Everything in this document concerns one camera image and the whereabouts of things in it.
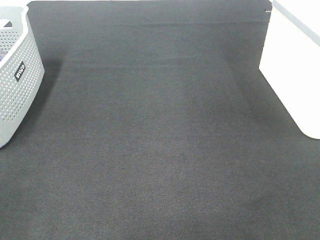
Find black table mat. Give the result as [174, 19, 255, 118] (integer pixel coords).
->
[0, 0, 320, 240]

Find white storage box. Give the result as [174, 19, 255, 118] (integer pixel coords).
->
[259, 0, 320, 139]

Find grey perforated laundry basket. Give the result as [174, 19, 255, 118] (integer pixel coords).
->
[0, 3, 45, 147]

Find blue cloth in basket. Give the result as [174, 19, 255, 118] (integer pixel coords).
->
[0, 49, 7, 61]

